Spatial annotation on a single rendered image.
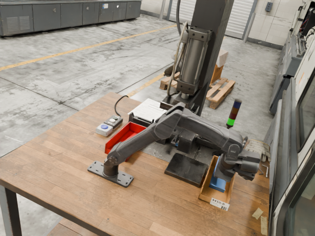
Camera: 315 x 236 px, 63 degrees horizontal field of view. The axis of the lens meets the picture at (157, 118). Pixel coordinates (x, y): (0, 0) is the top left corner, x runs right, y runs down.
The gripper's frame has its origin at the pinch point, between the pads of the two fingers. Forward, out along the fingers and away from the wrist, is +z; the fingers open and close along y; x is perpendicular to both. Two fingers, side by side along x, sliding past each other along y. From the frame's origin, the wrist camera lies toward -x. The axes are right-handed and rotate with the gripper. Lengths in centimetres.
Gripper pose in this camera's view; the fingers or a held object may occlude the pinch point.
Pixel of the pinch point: (221, 174)
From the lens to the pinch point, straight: 116.2
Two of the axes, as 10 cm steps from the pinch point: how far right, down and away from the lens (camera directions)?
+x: -9.1, -3.3, 2.5
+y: 4.1, -7.9, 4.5
